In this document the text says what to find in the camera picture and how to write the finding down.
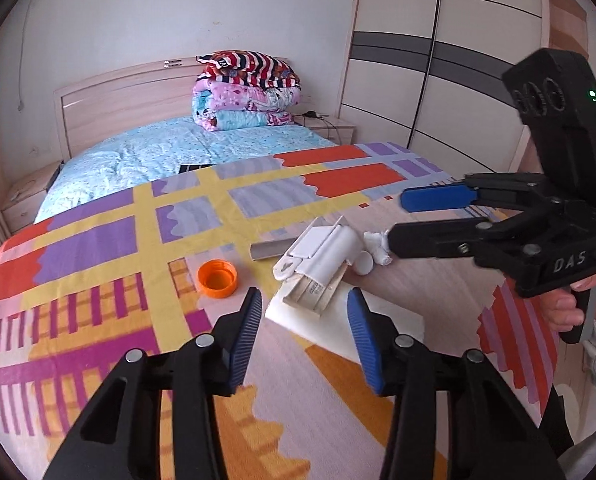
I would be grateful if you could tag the wooden nightstand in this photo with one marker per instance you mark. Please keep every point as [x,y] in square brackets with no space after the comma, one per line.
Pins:
[343,130]
[23,195]

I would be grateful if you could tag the light blue bed quilt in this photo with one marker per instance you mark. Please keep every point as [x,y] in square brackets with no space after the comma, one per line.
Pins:
[128,155]

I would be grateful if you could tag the black flat device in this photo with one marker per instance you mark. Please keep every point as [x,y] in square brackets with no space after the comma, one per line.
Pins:
[194,167]

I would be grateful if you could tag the wooden headboard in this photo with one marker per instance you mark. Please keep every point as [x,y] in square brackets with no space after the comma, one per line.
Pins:
[128,90]

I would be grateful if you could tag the pink folded quilt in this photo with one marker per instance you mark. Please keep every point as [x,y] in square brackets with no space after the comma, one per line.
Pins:
[238,96]

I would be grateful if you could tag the person's right hand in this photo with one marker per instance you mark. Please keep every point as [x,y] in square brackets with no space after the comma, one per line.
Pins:
[560,310]

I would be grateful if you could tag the white eggshell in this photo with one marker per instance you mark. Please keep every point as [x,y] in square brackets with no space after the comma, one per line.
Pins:
[363,264]

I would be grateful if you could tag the white tissue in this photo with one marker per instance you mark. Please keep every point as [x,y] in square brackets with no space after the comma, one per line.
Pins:
[377,247]

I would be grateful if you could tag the colourful patterned blanket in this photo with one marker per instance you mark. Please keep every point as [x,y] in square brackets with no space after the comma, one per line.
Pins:
[103,260]

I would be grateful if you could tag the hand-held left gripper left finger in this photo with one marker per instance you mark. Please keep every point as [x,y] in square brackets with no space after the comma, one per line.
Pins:
[243,330]

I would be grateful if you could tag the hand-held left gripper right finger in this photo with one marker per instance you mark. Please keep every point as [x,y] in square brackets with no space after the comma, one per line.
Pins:
[362,340]

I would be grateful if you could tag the orange bottle cap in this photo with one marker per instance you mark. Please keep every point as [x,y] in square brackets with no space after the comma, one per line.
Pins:
[218,280]

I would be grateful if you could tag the blue folded quilt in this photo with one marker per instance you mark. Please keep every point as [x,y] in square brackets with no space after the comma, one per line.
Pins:
[238,121]

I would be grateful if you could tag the grey metal bar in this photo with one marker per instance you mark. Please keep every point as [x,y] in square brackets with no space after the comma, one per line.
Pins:
[268,249]

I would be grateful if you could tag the person's grey jacket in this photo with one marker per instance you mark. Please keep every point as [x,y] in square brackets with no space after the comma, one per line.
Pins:
[580,460]

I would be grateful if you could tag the striped folded quilt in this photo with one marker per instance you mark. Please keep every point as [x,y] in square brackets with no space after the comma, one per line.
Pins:
[248,67]

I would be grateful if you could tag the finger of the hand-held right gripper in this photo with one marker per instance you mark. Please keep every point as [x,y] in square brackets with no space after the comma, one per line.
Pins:
[437,198]
[427,242]

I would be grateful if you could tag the white sliding-door wardrobe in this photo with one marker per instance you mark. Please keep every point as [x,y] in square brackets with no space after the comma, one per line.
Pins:
[387,85]

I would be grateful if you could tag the beige small box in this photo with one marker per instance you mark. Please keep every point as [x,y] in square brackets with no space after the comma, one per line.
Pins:
[310,296]

